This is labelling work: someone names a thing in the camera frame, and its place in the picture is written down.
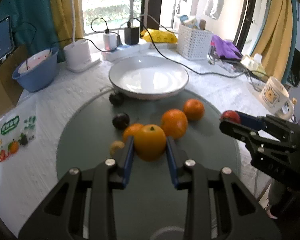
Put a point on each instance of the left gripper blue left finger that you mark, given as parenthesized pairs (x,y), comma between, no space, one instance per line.
(123,167)

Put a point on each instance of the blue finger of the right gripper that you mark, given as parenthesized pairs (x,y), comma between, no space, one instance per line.
(246,135)
(269,124)

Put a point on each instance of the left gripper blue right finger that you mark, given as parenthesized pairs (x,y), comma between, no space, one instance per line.
(176,163)

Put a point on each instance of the red cherry tomato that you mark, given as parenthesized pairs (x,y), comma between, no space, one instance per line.
(231,116)

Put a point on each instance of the large orange mandarin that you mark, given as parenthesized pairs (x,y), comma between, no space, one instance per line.
(174,123)

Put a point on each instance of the dark plum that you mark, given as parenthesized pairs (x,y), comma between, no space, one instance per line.
(116,99)
(121,121)

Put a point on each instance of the white cartoon mug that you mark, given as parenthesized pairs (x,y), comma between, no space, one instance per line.
(275,98)

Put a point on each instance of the yellow small fruit upper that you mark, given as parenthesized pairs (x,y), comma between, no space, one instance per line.
(115,146)

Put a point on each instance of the small orange back right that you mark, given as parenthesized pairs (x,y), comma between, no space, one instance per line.
(193,109)

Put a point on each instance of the tissue pack green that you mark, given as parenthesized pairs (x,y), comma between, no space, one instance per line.
(254,64)

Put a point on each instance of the yellow curtain right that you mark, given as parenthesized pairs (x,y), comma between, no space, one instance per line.
(275,42)

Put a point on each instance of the yellow curtain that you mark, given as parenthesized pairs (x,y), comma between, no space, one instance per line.
(62,19)
(275,42)

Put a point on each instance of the purple cloth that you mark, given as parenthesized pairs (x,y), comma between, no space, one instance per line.
(226,49)

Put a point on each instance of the white round plate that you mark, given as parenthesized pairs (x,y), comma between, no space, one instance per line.
(148,77)

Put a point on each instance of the white plastic basket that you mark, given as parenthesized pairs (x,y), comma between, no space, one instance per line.
(193,44)

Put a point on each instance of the white power strip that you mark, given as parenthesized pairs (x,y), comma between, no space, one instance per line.
(124,51)

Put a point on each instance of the fruit printed plastic bag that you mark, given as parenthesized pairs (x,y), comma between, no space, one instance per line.
(17,128)

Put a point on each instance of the yellow snack bag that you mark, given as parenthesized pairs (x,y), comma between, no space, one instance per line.
(158,36)

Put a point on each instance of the black charger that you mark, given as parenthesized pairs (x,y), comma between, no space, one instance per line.
(131,34)

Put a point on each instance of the white desk lamp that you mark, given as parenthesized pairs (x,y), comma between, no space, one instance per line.
(77,53)

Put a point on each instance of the white charger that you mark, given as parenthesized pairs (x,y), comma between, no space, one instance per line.
(110,40)

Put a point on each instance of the blue plastic basin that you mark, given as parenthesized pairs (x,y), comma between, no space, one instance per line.
(41,75)

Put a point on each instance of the cardboard box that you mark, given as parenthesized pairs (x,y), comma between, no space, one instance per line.
(10,90)

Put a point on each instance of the pink bowl in basin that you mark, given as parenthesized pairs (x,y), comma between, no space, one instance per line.
(34,60)

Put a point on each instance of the tablet screen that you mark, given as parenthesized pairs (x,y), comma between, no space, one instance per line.
(6,37)

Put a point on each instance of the teal curtain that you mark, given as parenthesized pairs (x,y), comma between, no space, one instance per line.
(32,23)

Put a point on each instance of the yellow curtain left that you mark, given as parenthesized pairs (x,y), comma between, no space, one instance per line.
(62,19)

